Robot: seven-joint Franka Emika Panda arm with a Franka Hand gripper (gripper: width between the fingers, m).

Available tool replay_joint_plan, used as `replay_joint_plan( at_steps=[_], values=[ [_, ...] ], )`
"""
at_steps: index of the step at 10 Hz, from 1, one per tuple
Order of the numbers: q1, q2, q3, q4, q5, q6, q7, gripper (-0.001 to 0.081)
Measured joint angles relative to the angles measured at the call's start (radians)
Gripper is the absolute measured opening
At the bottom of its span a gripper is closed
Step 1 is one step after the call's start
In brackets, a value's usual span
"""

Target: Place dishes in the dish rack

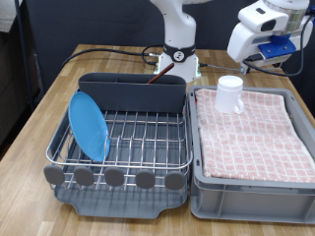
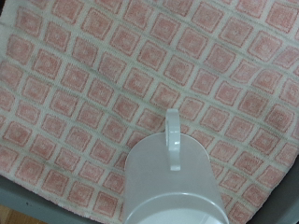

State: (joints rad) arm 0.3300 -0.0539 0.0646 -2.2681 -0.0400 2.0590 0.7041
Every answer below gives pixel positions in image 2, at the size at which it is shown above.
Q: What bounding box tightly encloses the grey plastic crate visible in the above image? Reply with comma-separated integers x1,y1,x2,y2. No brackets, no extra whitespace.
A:
0,0,299,224

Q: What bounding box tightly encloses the white plastic mug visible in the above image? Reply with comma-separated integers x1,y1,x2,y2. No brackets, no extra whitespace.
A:
121,107,230,224

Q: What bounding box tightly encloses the pink checked towel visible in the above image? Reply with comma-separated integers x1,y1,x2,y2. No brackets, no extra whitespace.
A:
0,0,299,224

